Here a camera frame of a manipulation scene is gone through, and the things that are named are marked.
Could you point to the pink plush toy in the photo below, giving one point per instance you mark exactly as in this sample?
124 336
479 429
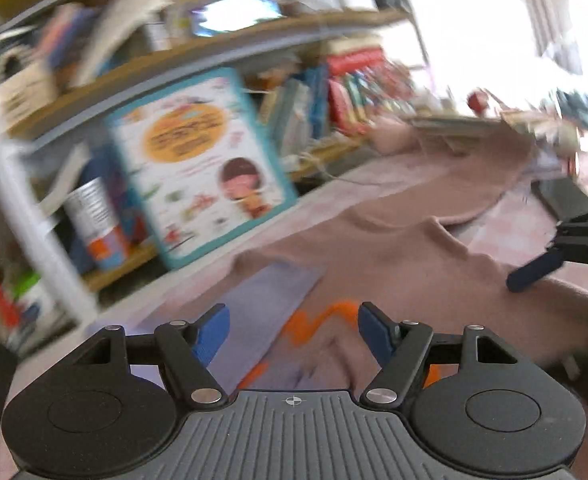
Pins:
393 137

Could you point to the red round ornament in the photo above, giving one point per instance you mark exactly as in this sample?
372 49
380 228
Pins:
476 101

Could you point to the wooden bookshelf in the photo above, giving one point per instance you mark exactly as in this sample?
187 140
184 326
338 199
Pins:
99 91

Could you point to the stack of flat books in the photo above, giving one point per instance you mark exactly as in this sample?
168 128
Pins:
464 125

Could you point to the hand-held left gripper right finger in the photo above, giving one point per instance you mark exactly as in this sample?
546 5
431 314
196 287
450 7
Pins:
374 332

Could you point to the pink checkered cartoon desk mat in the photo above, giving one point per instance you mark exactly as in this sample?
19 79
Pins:
514 230

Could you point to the teal children's picture book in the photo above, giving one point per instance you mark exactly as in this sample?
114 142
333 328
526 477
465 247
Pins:
199 160

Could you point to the row of thin books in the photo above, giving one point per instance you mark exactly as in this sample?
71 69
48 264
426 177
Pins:
294 110

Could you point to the cream quilted handbag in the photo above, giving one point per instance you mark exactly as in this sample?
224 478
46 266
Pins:
24 85

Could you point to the white carton box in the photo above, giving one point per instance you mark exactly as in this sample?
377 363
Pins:
96 220

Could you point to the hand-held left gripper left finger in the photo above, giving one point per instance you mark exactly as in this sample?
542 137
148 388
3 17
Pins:
211 332

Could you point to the row of colourful paperback books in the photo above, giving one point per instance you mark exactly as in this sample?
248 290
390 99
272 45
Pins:
109 35

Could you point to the smartphone with lit screen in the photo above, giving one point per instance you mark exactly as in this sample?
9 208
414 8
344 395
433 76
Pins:
236 15

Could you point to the pink and purple sweater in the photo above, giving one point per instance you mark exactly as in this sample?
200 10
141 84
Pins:
399 260

